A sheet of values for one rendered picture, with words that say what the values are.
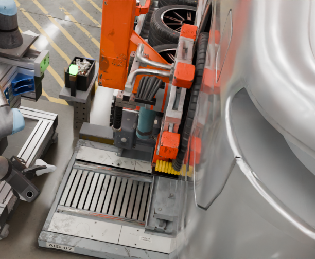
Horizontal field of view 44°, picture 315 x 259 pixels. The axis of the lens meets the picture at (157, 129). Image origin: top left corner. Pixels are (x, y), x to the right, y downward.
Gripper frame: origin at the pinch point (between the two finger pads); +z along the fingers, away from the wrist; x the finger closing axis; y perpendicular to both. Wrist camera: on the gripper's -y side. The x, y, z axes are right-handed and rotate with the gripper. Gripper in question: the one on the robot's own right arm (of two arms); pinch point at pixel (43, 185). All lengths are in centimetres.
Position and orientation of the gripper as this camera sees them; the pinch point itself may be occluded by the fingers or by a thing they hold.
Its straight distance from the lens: 141.5
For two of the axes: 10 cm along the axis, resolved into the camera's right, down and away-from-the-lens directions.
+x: -6.6, 7.5, 0.0
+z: 3.5, 3.1, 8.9
